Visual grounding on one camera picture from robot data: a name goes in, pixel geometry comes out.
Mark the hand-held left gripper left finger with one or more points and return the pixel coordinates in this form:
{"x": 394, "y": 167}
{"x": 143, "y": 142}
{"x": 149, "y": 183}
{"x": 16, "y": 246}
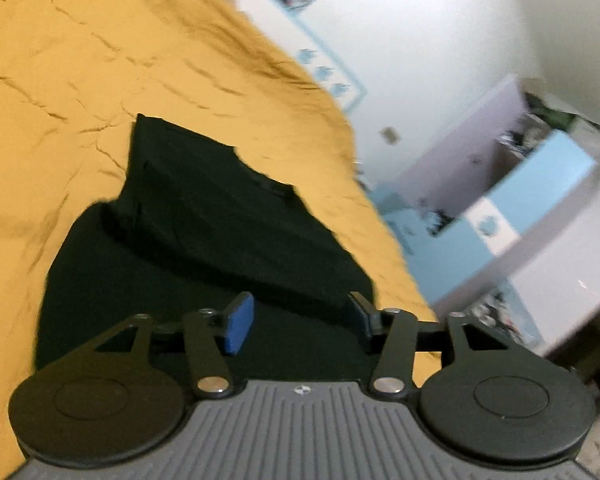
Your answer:
{"x": 238, "y": 324}

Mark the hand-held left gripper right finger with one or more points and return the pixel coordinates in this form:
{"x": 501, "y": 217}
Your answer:
{"x": 361, "y": 316}

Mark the black garment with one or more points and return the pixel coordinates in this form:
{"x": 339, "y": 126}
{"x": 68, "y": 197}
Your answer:
{"x": 205, "y": 225}

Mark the lilac and blue wardrobe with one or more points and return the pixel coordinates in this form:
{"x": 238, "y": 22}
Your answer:
{"x": 525, "y": 195}

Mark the yellow blanket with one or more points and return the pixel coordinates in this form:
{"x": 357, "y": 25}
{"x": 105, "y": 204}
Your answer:
{"x": 65, "y": 85}

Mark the wall switch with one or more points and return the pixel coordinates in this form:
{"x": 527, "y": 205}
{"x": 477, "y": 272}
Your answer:
{"x": 390, "y": 135}

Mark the blue-bordered wall sticker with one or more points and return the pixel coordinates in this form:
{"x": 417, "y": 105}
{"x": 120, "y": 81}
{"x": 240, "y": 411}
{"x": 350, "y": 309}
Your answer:
{"x": 332, "y": 75}

